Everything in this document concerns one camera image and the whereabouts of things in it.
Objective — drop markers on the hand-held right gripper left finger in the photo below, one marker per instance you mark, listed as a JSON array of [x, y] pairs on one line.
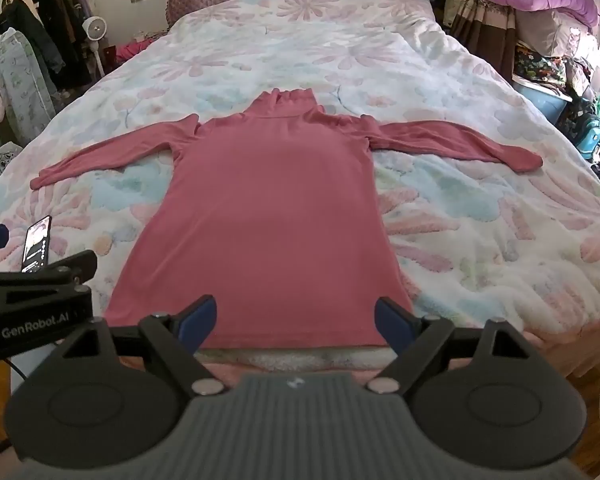
[[200, 317]]

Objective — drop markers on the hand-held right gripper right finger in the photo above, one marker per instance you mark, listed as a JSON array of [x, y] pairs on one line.
[[392, 320]]

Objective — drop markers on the pink turtleneck shirt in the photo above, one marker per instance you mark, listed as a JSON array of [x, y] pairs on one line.
[[275, 220]]

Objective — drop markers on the hanging dark clothes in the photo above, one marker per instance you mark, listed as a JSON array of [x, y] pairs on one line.
[[55, 25]]

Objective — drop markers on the black smartphone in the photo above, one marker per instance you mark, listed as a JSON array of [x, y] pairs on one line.
[[36, 245]]

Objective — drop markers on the white printed bag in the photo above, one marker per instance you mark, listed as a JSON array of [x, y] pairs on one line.
[[1, 162]]

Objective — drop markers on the floral fleece blanket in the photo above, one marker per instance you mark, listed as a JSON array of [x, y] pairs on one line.
[[454, 200]]

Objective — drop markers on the light blue quilted bag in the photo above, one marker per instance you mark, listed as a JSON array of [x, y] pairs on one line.
[[22, 85]]

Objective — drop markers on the magenta cloth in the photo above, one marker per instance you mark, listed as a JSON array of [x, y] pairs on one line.
[[130, 51]]

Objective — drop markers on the white standing fan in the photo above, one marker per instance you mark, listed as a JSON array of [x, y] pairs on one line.
[[96, 30]]

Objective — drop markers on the blue storage box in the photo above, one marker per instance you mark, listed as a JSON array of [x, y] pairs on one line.
[[542, 102]]

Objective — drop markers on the blue stroller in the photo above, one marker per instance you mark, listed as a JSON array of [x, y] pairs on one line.
[[597, 140]]

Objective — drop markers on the colourful printed cloth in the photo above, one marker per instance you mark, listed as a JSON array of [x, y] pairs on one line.
[[539, 65]]

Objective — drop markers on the brown floral curtain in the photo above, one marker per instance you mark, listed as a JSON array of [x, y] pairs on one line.
[[482, 35]]

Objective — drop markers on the grey pillow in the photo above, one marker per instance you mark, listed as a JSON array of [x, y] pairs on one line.
[[544, 32]]

